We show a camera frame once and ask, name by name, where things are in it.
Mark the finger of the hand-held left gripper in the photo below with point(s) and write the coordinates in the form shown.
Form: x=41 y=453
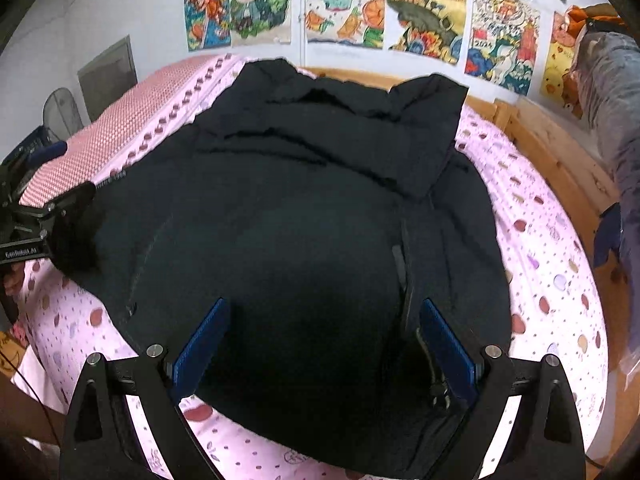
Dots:
x=72 y=200
x=47 y=152

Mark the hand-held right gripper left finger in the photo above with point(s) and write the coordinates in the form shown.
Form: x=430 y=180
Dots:
x=200 y=347

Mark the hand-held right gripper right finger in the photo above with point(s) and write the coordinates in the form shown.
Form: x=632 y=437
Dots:
x=447 y=347

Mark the black padded jacket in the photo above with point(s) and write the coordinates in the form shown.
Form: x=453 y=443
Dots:
x=310 y=260

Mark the person's left hand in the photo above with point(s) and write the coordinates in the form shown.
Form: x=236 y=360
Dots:
x=12 y=282

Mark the black mesh crate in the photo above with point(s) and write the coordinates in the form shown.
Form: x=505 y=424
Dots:
x=27 y=142

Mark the standing fan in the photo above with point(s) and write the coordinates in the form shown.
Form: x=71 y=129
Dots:
x=62 y=112

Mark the red checked pillow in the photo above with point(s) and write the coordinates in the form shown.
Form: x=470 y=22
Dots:
x=140 y=105

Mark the pink fruit-print bed sheet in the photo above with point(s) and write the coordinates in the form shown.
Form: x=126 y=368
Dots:
x=545 y=270

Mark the dark blue cloth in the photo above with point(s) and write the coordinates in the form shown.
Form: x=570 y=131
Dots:
x=609 y=235

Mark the plastic-wrapped bedding bundle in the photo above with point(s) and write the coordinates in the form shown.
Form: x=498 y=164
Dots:
x=615 y=110

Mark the orange cloth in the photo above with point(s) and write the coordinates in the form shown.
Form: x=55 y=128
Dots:
x=595 y=15

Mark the grey wall panel door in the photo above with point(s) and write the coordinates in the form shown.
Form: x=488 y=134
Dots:
x=107 y=80

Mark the wooden bed frame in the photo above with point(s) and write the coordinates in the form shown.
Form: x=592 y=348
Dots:
x=550 y=150

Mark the group of colourful wall drawings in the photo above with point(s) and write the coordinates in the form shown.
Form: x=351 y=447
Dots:
x=400 y=15

